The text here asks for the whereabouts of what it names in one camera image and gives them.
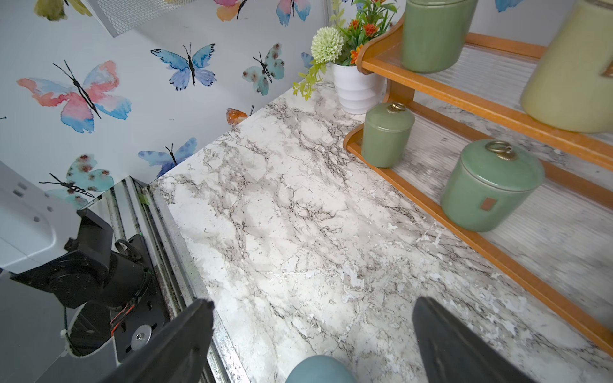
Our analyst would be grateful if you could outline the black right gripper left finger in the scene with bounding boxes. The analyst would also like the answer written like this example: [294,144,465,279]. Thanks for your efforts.
[102,299,215,382]

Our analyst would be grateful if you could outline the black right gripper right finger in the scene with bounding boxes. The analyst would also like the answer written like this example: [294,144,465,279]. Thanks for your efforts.
[413,297,533,383]

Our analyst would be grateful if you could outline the blue canister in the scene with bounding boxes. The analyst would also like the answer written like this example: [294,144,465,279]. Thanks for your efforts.
[286,355,358,383]

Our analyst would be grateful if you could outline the yellow canister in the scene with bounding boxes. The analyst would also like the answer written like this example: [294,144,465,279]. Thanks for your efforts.
[520,1,612,133]

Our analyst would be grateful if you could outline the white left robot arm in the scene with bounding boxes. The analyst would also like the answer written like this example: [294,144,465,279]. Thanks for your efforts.
[1,164,154,360]

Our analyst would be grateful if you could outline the green canister bottom middle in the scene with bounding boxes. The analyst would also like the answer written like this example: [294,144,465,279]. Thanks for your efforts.
[441,139,545,232]

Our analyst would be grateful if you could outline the green canister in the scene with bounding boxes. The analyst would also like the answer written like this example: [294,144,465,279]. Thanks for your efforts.
[441,139,545,232]
[401,0,477,73]
[362,102,415,169]

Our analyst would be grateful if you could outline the green canister bottom left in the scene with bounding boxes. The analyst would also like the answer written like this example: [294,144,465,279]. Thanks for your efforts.
[362,102,415,169]

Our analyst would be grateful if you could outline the green canister middle left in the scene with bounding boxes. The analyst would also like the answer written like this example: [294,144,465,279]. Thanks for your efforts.
[401,0,477,73]

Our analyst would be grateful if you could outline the white pot with flowers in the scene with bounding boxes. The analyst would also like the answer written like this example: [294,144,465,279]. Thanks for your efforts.
[293,1,398,115]

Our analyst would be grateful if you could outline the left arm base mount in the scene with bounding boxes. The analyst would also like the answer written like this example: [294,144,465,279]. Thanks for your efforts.
[110,234,169,363]

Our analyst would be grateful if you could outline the white mesh wall basket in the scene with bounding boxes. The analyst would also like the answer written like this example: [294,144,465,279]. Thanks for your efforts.
[86,0,193,38]

